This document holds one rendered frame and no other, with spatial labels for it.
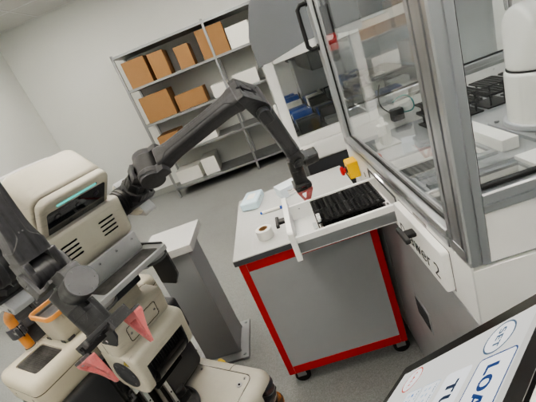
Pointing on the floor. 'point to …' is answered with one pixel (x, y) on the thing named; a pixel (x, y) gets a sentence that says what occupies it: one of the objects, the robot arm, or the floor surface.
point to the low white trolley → (318, 288)
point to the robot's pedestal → (203, 297)
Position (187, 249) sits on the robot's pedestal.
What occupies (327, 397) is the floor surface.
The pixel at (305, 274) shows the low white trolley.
